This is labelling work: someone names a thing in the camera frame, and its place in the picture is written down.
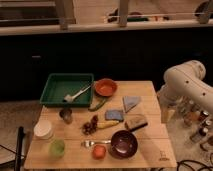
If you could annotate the small metal cup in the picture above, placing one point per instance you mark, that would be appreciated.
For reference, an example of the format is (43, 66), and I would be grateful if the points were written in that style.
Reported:
(66, 115)

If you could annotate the dark purple bowl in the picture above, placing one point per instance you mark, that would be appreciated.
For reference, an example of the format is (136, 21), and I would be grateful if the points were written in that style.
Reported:
(123, 145)

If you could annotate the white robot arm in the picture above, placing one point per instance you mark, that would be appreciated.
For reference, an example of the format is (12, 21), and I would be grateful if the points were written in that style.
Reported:
(186, 80)

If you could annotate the green plastic cup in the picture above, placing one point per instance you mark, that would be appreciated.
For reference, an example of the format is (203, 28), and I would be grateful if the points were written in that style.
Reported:
(57, 148)

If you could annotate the orange tomato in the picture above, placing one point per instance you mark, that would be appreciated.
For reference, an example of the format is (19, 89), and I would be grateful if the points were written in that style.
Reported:
(99, 152)

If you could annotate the yellow corn cob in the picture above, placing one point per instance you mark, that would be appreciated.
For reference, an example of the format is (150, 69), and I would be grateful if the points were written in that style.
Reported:
(106, 124)

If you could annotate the orange bowl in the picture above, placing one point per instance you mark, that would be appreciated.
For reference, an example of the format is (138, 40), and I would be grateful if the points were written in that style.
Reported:
(105, 87)

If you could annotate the silver fork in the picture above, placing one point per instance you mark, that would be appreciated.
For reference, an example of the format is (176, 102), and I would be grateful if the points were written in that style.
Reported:
(90, 143)

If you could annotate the blue sponge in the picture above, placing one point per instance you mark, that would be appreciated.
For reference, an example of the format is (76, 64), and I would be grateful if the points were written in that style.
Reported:
(114, 115)

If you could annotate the light blue towel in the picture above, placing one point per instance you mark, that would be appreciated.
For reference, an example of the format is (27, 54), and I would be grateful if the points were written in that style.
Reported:
(130, 102)

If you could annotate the bunch of dark grapes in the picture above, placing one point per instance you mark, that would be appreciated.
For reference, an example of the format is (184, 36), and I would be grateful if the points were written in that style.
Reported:
(90, 127)

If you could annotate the black chair frame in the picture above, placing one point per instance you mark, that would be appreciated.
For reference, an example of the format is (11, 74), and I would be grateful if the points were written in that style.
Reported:
(18, 152)

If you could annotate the green plastic tray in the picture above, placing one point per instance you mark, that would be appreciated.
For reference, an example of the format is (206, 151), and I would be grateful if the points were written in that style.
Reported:
(59, 85)

